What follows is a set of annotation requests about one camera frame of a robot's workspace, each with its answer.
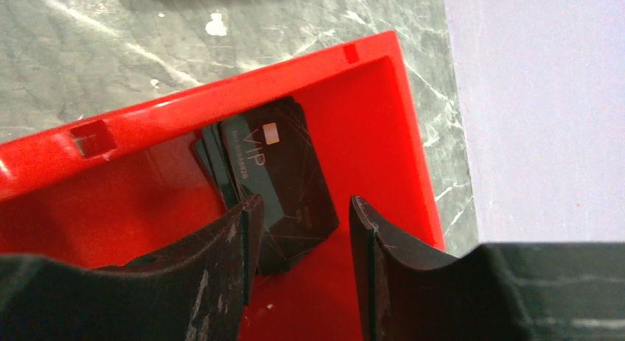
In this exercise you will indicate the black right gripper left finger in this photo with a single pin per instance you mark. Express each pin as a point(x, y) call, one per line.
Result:
point(196, 288)

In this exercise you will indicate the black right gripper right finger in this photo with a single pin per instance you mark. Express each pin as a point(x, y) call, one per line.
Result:
point(409, 290)

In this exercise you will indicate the red plastic bin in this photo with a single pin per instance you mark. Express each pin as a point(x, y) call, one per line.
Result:
point(111, 188)

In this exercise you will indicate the grey card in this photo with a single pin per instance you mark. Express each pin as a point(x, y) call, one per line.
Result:
point(271, 153)

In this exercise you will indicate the black card in bin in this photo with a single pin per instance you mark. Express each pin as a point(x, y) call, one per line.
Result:
point(209, 151)

